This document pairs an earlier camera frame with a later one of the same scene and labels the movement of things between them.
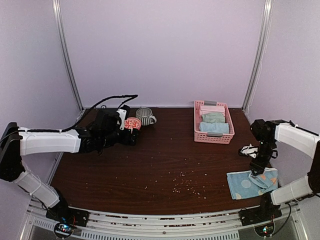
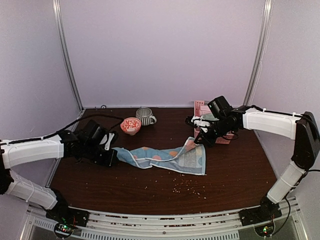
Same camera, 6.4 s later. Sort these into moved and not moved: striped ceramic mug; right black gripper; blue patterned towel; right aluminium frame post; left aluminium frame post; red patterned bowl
Moved: right black gripper; blue patterned towel
Not moved: red patterned bowl; striped ceramic mug; left aluminium frame post; right aluminium frame post
